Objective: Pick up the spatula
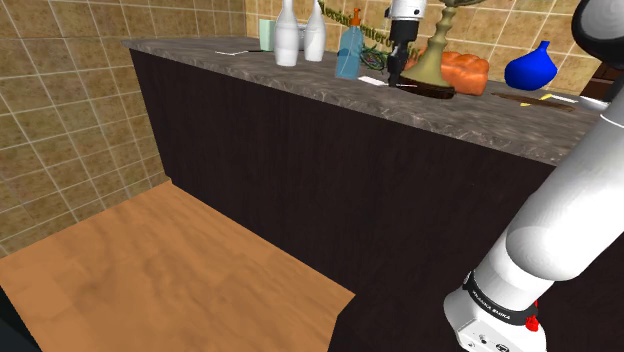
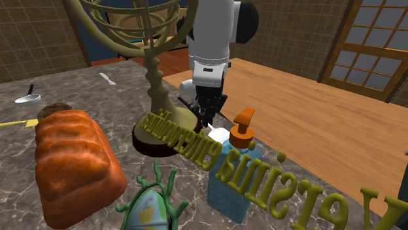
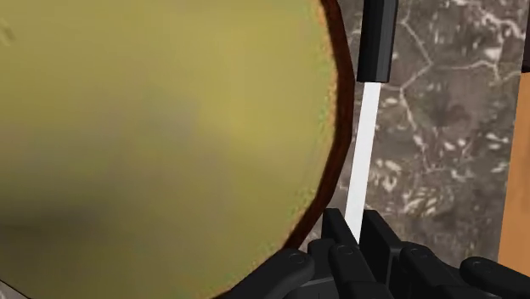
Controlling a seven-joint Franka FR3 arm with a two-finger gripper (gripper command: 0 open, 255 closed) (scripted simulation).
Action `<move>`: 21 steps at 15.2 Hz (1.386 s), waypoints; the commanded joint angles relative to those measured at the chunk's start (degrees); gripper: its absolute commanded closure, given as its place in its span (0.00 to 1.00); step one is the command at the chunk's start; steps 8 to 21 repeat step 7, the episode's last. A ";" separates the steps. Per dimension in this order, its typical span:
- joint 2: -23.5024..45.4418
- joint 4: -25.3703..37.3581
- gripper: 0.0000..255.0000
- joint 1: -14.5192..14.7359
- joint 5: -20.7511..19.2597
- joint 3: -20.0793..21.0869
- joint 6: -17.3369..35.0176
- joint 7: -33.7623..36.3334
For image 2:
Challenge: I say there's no white knife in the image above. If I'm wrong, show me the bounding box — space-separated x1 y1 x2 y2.
99 72 117 86

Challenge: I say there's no yellow flat tool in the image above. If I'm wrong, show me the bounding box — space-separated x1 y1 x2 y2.
0 118 39 128

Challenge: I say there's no brown bread loaf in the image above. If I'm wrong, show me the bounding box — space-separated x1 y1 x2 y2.
34 109 128 230

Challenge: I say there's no white pan with black handle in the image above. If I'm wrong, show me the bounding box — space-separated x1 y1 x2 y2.
14 84 42 108

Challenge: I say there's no blue soap dispenser orange pump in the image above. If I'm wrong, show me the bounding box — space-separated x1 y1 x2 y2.
207 108 264 224

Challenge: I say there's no green framed egg-shaped ornament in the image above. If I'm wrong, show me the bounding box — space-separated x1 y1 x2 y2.
115 159 190 230

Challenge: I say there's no white spatula with black handle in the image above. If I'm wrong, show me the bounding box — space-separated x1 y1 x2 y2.
177 96 231 145

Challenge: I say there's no brown round bread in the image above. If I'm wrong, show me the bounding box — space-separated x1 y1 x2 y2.
37 102 74 122

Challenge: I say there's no wooden lattice window door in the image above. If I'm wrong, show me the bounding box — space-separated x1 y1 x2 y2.
316 0 408 103

